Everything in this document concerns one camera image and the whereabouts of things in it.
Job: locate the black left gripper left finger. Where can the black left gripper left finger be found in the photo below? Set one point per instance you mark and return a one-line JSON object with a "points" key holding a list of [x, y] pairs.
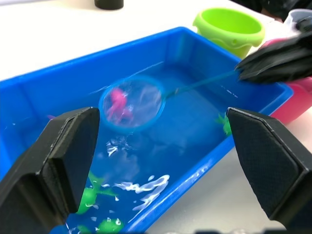
{"points": [[36, 175]]}

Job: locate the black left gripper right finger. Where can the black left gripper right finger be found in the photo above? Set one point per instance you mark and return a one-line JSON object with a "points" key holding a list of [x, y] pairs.
{"points": [[275, 165]]}

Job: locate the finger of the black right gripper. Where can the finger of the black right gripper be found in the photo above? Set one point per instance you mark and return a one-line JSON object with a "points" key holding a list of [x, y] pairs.
{"points": [[280, 54], [280, 72]]}

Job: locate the pink toy fish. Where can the pink toy fish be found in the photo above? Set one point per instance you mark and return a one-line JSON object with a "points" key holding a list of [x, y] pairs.
{"points": [[117, 102]]}

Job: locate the small blue fishing net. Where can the small blue fishing net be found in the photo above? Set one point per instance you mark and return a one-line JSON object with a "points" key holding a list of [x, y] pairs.
{"points": [[143, 109]]}

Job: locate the pink plastic bucket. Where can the pink plastic bucket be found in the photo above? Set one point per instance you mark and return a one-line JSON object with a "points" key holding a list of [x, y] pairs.
{"points": [[299, 102]]}

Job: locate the green plastic bucket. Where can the green plastic bucket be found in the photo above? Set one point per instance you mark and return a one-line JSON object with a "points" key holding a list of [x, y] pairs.
{"points": [[243, 46]]}

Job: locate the clear plastic cup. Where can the clear plastic cup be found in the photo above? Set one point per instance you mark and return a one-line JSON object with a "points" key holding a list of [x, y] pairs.
{"points": [[292, 15]]}

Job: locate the blue plastic tub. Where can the blue plastic tub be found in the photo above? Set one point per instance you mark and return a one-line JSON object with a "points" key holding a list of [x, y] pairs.
{"points": [[73, 80]]}

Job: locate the black thermos bottle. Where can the black thermos bottle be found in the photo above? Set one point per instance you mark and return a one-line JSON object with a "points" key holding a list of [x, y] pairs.
{"points": [[108, 4]]}

